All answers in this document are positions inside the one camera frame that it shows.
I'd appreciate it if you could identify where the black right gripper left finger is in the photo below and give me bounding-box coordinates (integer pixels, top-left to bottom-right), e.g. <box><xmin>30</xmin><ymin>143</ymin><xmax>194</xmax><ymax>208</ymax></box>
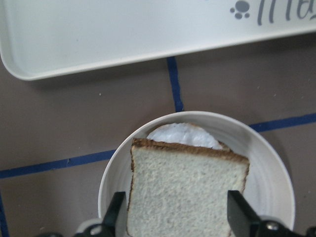
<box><xmin>102</xmin><ymin>192</ymin><xmax>126</xmax><ymax>237</ymax></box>

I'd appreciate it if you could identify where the white rectangular bear tray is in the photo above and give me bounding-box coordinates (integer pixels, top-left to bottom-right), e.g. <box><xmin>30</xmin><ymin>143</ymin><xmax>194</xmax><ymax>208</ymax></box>
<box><xmin>0</xmin><ymin>0</ymin><xmax>316</xmax><ymax>80</ymax></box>

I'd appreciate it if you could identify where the white bread slice top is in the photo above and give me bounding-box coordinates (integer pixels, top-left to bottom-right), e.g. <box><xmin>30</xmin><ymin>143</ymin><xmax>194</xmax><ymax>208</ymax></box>
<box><xmin>127</xmin><ymin>138</ymin><xmax>250</xmax><ymax>237</ymax></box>

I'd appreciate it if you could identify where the fake fried egg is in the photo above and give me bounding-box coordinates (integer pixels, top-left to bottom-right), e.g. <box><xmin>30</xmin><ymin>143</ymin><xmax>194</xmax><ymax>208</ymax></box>
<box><xmin>147</xmin><ymin>123</ymin><xmax>226</xmax><ymax>150</ymax></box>

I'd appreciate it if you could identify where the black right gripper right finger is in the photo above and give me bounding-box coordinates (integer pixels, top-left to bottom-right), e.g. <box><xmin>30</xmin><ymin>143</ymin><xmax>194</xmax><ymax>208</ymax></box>
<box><xmin>227</xmin><ymin>190</ymin><xmax>261</xmax><ymax>237</ymax></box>

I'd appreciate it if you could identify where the white round plate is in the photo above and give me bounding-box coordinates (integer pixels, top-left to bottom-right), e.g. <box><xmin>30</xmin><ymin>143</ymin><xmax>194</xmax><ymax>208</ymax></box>
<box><xmin>98</xmin><ymin>111</ymin><xmax>295</xmax><ymax>229</ymax></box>

